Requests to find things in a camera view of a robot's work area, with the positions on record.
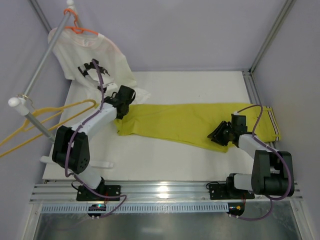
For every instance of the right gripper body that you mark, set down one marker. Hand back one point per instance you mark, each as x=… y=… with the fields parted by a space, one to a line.
x=223 y=132

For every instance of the yellow-green trousers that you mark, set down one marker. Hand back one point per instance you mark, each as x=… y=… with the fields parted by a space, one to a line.
x=192 y=123

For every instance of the yellow velvet hanger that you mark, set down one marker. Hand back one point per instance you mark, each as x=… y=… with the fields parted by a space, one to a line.
x=38 y=117

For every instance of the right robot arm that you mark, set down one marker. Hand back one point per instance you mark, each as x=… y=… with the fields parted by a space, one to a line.
x=272 y=171

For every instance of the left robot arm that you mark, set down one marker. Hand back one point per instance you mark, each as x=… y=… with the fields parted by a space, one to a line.
x=71 y=150

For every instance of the orange plastic hanger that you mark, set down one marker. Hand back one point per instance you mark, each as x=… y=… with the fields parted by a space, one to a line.
x=76 y=26

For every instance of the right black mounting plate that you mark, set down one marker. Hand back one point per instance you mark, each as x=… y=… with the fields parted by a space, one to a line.
x=223 y=191

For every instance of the black mounting plate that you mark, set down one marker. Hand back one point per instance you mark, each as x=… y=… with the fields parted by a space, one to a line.
x=223 y=191
x=103 y=193

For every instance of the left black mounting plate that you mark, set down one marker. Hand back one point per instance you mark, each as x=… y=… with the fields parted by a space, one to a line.
x=103 y=193

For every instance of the white printed t-shirt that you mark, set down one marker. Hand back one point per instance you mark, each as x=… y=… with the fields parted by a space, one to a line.
x=75 y=53

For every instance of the grey clothes rack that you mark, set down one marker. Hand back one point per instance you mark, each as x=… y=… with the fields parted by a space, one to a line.
x=67 y=20

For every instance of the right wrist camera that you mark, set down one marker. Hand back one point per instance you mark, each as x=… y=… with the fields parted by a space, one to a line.
x=236 y=113

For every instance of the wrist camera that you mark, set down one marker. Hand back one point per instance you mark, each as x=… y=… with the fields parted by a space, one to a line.
x=236 y=113
x=109 y=88

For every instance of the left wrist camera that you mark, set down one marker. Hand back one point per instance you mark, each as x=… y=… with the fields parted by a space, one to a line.
x=109 y=88

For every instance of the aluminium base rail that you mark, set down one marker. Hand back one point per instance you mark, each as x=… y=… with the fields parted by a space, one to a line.
x=58 y=191

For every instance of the slotted cable duct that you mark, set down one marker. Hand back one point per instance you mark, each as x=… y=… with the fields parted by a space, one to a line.
x=135 y=208

